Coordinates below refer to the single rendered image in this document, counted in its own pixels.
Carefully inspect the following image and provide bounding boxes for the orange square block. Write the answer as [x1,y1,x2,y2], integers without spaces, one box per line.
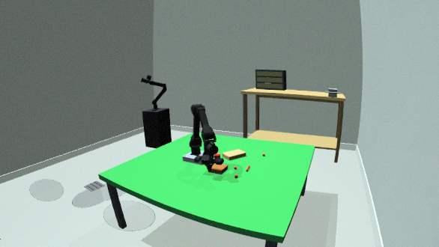
[210,163,228,174]

